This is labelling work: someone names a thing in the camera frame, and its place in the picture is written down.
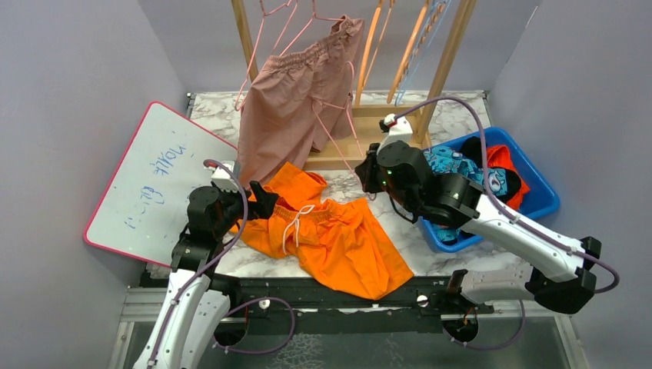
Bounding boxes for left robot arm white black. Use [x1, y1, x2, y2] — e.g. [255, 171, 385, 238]
[133, 181, 279, 368]

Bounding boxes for light blue wire hanger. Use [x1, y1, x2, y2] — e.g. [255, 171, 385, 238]
[394, 0, 454, 108]

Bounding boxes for black shorts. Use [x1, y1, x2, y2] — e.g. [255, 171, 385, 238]
[459, 137, 522, 202]

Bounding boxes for wooden clothes rack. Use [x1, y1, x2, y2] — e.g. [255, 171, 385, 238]
[231, 0, 477, 170]

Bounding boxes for orange hanger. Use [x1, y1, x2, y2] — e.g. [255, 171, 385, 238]
[354, 0, 396, 108]
[386, 0, 444, 105]

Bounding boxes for pink beige shorts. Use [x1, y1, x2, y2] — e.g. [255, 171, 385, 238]
[238, 16, 365, 185]

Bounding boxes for orange shorts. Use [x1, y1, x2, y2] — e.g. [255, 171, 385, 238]
[241, 163, 414, 300]

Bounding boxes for black mounting rail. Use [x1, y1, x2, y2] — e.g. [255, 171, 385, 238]
[215, 277, 494, 344]

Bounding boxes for blue shark print shorts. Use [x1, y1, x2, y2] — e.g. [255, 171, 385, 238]
[422, 145, 511, 244]

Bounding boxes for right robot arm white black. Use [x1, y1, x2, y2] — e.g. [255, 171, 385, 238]
[354, 141, 601, 314]

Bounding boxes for whiteboard with pink frame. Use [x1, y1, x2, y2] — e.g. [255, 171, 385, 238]
[84, 101, 237, 266]

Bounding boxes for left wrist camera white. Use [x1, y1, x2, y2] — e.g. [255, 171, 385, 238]
[203, 159, 240, 192]

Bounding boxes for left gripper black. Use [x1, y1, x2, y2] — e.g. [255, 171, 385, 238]
[214, 180, 279, 238]

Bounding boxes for blue plastic bin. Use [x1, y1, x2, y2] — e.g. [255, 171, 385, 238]
[417, 127, 560, 253]

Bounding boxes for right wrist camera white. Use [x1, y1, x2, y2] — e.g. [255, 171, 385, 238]
[378, 114, 413, 151]

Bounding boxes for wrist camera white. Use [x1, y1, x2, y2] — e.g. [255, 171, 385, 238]
[378, 114, 413, 151]
[203, 159, 240, 192]

